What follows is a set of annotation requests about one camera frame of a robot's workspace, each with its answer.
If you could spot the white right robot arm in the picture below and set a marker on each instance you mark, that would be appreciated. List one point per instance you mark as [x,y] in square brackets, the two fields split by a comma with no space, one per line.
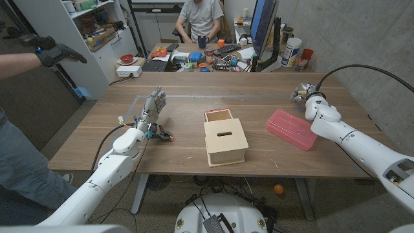
[365,149]

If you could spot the orange ball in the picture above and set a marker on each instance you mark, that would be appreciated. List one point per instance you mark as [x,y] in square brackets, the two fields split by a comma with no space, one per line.
[278,189]

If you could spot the red cup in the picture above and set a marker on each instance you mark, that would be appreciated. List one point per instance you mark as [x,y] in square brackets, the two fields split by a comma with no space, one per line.
[308,53]

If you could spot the white labelled tub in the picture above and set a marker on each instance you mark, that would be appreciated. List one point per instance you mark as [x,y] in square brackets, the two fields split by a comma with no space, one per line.
[290,53]

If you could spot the black tracking glove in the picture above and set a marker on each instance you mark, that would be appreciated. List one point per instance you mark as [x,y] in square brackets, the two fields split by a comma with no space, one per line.
[51,51]

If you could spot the orange toy drill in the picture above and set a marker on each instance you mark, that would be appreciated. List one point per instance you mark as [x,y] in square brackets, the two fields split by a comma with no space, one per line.
[159,52]

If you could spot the cardboard box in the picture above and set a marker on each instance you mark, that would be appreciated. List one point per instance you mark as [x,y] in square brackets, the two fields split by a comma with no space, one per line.
[103,39]

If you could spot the black computer monitor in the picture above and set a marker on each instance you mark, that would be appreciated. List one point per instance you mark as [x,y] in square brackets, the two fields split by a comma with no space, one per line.
[262,26]

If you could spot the red bowl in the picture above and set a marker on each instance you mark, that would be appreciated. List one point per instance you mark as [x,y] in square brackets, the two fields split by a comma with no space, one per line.
[127,58]

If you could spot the black monitor stand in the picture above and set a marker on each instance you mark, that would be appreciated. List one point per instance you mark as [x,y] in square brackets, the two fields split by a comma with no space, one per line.
[276,42]

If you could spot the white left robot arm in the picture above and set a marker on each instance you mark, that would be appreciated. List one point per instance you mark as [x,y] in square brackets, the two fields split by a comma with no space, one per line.
[113,165]

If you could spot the wooden box with slot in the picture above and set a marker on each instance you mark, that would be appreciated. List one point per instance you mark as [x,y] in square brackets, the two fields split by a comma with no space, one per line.
[226,145]

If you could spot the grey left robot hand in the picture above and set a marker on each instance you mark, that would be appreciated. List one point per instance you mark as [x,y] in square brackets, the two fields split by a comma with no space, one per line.
[151,108]

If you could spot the clear glass with items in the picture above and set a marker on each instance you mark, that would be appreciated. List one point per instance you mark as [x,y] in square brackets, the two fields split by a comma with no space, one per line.
[300,64]

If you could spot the white power box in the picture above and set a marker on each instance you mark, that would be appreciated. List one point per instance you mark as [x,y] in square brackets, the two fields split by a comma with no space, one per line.
[128,71]

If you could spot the white shelf unit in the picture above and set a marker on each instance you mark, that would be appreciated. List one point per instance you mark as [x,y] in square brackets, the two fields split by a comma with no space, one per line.
[97,64]

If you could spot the blue plastic case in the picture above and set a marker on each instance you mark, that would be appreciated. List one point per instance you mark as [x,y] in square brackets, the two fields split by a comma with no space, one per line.
[195,56]

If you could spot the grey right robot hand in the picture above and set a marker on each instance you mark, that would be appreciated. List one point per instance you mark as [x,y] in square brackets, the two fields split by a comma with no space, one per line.
[302,90]

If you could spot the grey table leg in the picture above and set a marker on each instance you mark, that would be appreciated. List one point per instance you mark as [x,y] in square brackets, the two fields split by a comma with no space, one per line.
[139,194]
[304,199]

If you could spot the black keyboard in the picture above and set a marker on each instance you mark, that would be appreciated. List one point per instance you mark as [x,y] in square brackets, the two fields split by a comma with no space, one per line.
[226,49]

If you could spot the bare operator forearm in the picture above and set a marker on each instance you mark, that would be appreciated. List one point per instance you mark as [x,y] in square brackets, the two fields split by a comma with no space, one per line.
[16,66]

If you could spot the black orange clamp pliers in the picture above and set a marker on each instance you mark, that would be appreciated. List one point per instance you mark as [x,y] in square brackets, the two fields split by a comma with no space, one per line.
[165,136]

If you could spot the white sneaker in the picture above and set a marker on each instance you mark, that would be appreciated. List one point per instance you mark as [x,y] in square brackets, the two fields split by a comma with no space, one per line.
[68,178]

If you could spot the black laptop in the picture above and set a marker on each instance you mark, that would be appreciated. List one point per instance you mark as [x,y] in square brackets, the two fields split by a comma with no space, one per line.
[154,65]

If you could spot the dark jar with lid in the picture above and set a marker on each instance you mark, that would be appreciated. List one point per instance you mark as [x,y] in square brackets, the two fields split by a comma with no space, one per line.
[287,35]

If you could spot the red white can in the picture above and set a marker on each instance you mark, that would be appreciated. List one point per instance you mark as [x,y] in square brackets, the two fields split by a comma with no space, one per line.
[209,54]

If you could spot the pink plastic tray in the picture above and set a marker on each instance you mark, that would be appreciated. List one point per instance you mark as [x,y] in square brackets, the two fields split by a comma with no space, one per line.
[288,127]

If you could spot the standing person in jeans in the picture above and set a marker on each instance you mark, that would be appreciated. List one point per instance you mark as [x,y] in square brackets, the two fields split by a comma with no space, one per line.
[22,168]

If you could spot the wooden drawer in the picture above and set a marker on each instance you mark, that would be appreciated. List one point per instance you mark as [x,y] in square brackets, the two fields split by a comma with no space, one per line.
[220,115]

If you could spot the black box white print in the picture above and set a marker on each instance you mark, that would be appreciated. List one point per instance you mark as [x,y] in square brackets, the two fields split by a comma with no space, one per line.
[223,67]

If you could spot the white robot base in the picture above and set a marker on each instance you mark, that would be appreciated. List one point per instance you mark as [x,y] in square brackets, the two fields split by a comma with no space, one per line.
[233,210]

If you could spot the seated person grey shirt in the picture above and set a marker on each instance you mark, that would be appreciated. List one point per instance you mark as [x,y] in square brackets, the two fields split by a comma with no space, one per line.
[200,16]

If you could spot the dark blue mug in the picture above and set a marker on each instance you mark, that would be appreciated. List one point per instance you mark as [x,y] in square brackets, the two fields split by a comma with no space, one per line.
[202,42]

